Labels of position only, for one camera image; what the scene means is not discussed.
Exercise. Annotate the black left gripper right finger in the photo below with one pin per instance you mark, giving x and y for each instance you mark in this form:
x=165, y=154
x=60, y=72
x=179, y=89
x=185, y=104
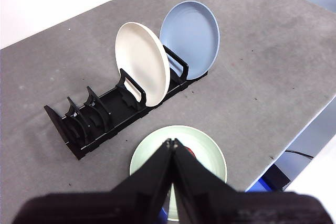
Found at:
x=223, y=205

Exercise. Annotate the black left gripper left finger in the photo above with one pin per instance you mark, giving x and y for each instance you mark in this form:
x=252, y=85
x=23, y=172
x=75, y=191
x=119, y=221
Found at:
x=118, y=205

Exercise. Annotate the red yellow apple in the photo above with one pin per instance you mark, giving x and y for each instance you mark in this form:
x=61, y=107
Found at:
x=189, y=151

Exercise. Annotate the green plate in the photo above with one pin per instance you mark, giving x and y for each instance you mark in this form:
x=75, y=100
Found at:
x=157, y=150

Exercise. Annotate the black plate rack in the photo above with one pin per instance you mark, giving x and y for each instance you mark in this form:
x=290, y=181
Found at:
x=110, y=103

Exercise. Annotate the white plate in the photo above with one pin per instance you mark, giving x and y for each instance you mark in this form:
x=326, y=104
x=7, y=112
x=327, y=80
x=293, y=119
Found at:
x=141, y=61

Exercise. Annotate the blue plate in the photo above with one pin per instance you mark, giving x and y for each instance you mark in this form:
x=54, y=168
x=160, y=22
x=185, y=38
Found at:
x=191, y=37

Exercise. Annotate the blue bin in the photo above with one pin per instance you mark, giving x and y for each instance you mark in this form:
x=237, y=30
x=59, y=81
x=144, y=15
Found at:
x=258, y=186

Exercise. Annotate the black box under table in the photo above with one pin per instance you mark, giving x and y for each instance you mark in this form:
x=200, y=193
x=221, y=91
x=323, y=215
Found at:
x=277, y=176

